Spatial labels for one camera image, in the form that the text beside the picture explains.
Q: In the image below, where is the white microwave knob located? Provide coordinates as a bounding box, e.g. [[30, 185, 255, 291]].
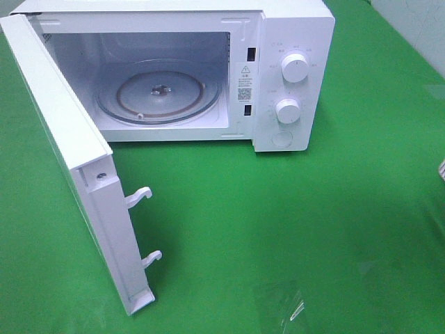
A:
[[275, 99, 301, 125], [281, 51, 309, 83]]

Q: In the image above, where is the white microwave door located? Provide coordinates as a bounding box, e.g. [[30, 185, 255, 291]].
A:
[[1, 15, 162, 315]]

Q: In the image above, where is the glass microwave turntable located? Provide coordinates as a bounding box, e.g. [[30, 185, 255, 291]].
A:
[[96, 58, 224, 125]]

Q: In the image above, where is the white microwave oven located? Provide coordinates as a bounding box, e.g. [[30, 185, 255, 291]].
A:
[[6, 1, 335, 152]]

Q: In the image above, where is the clear tape patch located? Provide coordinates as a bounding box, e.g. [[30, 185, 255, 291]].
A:
[[252, 278, 307, 327]]

